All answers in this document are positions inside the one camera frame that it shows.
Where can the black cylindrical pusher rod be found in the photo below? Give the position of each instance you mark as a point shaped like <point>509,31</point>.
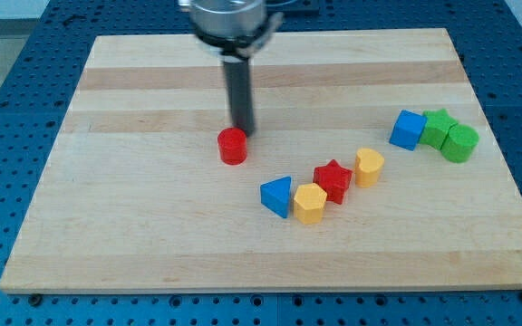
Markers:
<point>240,95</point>

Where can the red cylinder block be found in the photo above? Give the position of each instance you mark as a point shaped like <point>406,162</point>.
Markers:
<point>232,146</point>

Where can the blue triangle block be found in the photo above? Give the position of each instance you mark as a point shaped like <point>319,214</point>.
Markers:
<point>275,195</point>

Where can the red star block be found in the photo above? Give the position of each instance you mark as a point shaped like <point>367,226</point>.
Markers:
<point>334,179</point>

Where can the yellow hexagon block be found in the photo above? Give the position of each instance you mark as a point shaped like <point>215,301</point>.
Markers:
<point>309,203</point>

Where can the yellow heart block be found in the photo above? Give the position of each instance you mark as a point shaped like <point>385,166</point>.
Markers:
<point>368,167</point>

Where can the light wooden board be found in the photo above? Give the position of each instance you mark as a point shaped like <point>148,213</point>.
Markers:
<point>134,198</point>

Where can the blue cube block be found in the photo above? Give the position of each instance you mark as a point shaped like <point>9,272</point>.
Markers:
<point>407,130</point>

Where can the green star block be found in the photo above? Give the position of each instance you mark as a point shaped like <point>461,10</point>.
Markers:
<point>437,127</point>

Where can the green cylinder block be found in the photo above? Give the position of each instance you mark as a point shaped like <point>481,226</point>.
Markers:
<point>460,143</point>

